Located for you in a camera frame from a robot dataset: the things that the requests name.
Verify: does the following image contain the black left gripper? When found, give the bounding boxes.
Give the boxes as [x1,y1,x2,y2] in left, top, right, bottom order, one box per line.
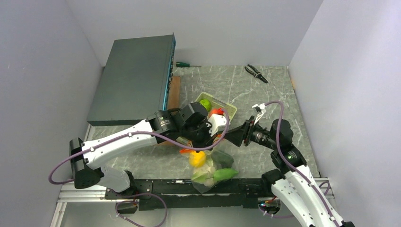
[182,119,219,154]

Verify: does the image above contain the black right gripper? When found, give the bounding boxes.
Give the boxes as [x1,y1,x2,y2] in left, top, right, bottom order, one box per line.
[222,115,278,150]

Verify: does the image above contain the dark green vegetable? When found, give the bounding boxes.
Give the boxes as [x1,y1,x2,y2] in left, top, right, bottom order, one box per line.
[211,150,234,168]

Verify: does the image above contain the green lettuce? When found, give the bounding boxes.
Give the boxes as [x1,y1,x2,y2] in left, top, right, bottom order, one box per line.
[213,168,238,182]

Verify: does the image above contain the clear zip bag orange zipper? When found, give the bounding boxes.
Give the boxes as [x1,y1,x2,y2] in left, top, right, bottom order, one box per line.
[180,148,239,194]

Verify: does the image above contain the white cauliflower with leaves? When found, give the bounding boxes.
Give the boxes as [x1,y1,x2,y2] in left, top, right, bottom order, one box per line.
[191,161,217,187]

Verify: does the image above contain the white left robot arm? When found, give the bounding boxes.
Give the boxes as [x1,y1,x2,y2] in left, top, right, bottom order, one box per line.
[69,102,227,199]

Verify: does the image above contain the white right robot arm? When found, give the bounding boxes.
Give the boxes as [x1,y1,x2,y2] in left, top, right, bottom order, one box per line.
[224,116,354,227]

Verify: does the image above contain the green lime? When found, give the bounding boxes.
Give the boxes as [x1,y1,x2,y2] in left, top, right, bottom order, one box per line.
[199,99,212,112]

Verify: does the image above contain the wooden board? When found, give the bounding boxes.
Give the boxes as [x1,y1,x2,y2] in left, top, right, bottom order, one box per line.
[167,76,181,109]

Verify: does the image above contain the orange peach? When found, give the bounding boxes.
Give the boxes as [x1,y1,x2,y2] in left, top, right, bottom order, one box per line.
[209,108,224,117]

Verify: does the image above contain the light green perforated basket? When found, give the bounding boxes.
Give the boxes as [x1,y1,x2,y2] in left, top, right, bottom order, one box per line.
[195,92,237,121]

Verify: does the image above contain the dark grey metal box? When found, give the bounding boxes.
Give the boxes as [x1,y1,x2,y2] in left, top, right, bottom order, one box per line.
[87,34,176,126]

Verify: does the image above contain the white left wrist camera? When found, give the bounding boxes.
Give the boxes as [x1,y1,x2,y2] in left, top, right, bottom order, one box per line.
[208,114,227,136]

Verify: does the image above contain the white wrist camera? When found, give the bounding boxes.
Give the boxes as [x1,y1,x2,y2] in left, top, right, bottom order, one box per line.
[252,103,266,124]
[208,114,227,136]

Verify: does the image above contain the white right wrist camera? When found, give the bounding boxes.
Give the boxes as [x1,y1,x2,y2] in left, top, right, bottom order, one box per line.
[252,103,266,124]

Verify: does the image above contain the green handled screwdriver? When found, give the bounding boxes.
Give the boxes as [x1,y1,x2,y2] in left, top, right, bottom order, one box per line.
[175,62,199,68]

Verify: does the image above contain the black handled pliers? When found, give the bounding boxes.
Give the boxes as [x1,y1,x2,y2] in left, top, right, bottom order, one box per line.
[244,64,268,84]

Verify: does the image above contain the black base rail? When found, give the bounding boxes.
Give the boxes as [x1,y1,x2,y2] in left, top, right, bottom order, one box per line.
[105,178,273,211]

